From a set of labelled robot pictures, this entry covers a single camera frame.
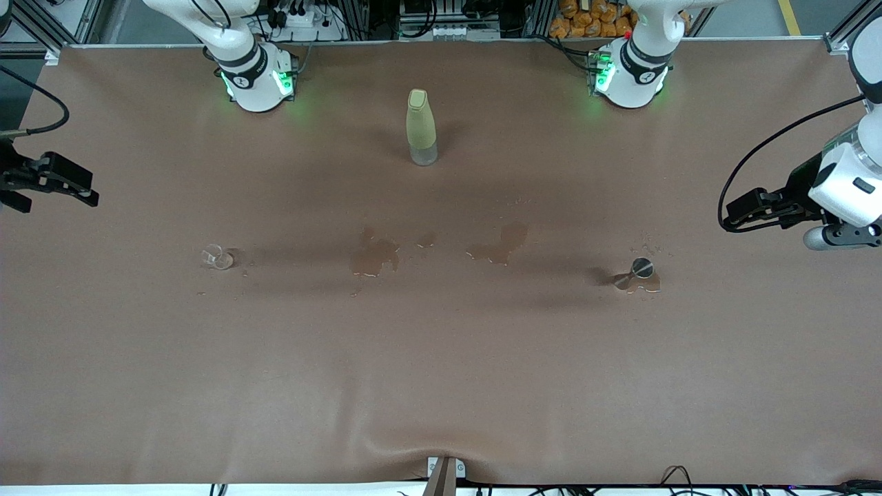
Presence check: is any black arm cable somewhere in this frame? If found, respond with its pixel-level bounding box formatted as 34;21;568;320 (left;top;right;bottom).
0;65;70;138
717;95;866;234

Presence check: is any clear glass measuring cup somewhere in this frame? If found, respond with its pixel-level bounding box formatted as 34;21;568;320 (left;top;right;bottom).
201;244;235;271

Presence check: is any aluminium frame profile structure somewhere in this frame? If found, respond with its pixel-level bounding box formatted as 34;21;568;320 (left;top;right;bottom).
0;0;104;66
823;0;882;56

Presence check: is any large brown liquid puddle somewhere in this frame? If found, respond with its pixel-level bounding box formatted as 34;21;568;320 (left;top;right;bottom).
349;225;401;278

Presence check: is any metal table clamp bracket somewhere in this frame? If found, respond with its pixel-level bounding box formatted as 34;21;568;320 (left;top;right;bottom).
427;456;466;496

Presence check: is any steel double cone jigger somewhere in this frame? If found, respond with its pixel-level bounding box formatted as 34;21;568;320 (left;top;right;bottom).
613;256;655;291

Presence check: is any yellow-green bottle with clear base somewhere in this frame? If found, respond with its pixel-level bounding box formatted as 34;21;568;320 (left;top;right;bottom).
406;88;439;167

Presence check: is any black cable loop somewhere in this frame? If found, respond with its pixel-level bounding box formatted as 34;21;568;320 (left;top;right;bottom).
659;466;694;496

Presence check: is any white power strip with plugs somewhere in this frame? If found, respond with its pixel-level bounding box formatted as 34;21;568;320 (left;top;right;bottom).
265;0;345;43

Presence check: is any orange snack packets pile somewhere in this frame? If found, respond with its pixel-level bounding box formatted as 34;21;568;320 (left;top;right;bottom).
549;0;638;39

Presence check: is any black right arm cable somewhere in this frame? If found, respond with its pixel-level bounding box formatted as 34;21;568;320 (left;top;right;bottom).
0;65;70;138

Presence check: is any brown table mat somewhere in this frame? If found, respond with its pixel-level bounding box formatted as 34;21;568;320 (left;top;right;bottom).
0;38;882;486

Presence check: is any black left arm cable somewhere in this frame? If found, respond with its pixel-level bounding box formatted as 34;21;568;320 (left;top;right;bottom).
717;95;866;234

